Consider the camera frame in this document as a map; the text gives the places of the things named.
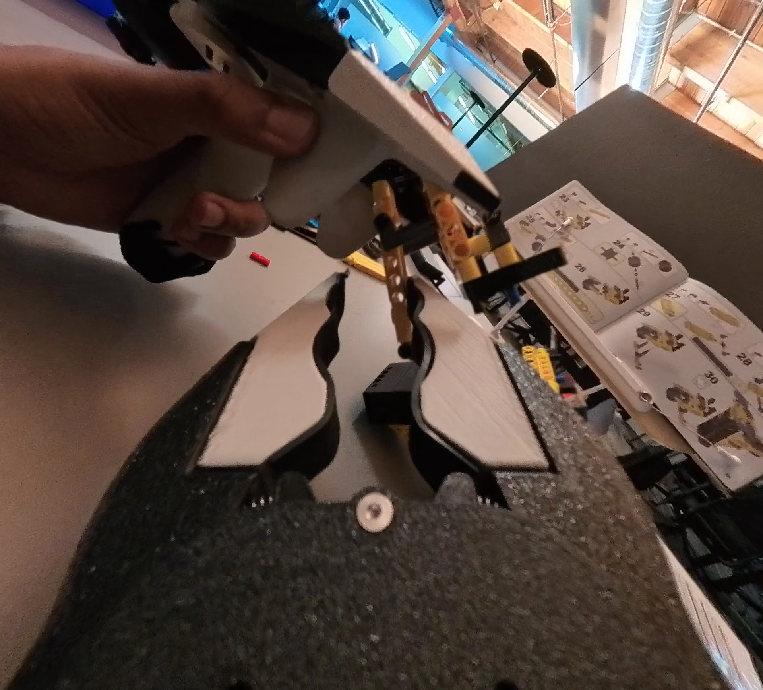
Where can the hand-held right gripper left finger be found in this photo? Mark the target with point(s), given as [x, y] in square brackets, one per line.
[268, 398]

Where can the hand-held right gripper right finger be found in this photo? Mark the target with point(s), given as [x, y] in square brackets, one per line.
[471, 392]

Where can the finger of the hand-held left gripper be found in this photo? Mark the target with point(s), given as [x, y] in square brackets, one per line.
[405, 123]

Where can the black battery box toy model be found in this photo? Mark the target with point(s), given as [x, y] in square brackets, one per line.
[539, 365]

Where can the yellow toy brick assembly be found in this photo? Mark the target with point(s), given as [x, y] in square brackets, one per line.
[447, 219]

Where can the person's left hand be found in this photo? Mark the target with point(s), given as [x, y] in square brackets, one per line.
[89, 123]

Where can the brown bag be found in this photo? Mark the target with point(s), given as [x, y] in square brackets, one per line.
[432, 106]

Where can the black toy brick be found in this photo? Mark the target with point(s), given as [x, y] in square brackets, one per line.
[387, 398]

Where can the white book stand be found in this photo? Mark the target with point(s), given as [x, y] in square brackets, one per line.
[596, 344]

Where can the small red toy pin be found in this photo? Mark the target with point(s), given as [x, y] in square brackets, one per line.
[260, 259]

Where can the black floor lamp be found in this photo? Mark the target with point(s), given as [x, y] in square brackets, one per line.
[539, 67]

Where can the toy instruction booklet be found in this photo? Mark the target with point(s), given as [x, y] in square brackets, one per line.
[626, 296]

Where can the dark grey panel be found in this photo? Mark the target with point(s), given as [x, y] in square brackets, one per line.
[626, 153]

